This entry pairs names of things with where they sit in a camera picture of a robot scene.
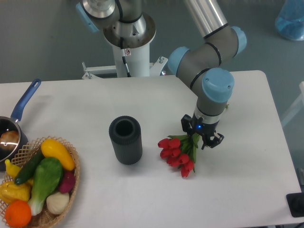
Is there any green bok choy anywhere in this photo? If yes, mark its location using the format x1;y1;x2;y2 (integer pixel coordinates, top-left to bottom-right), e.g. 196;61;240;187
28;157;63;216

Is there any yellow banana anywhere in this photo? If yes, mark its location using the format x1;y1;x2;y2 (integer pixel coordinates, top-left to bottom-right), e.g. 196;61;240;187
4;159;21;181

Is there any dark grey ribbed vase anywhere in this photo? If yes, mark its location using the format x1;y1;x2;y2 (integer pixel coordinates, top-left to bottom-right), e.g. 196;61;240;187
109;115;143;165

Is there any white furniture frame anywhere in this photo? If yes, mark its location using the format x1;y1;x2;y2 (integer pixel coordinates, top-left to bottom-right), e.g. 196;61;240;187
281;81;304;128

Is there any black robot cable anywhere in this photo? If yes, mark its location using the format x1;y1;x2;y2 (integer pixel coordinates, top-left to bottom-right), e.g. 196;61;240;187
119;37;132;78

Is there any purple red onion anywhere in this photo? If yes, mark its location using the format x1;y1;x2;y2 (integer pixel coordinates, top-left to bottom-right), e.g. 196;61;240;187
58;171;76;193

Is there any brown bread roll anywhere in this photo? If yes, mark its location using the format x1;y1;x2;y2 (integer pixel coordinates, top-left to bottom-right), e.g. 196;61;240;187
0;131;19;152

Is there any woven wicker basket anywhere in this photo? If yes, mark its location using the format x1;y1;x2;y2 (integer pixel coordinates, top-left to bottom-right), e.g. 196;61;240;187
0;135;81;228

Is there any orange fruit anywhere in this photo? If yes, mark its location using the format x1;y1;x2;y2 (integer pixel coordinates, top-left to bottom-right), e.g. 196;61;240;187
4;200;32;228

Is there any black device at edge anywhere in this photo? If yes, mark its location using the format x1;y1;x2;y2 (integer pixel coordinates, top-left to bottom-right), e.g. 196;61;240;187
286;192;304;218

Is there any white garlic bulb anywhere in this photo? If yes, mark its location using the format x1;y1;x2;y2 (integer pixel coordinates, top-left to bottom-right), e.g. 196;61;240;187
46;191;70;215

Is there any red tulip bouquet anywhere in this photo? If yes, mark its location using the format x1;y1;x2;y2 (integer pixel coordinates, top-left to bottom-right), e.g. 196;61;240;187
158;103;230;178

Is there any yellow squash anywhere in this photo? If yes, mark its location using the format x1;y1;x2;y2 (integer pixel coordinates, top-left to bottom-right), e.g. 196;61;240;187
41;139;76;171

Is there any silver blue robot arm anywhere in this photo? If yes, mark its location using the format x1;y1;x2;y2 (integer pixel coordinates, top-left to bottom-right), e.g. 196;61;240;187
76;0;247;148

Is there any yellow bell pepper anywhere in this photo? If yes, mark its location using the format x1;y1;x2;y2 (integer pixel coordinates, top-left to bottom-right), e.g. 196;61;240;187
0;181;31;204

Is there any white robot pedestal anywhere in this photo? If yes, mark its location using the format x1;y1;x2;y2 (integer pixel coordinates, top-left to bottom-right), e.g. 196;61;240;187
82;41;168;79

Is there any dark green cucumber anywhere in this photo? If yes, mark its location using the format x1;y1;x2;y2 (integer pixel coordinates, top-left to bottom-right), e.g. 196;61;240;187
14;151;45;185

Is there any blue handled saucepan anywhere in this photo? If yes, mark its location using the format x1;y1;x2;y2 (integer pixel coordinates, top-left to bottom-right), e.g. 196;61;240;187
0;79;41;171

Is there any blue translucent container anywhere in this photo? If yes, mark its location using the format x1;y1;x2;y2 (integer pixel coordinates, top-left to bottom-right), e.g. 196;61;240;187
275;0;304;41

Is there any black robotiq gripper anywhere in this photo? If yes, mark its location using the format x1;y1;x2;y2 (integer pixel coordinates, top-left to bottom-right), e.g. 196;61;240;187
181;114;224;150

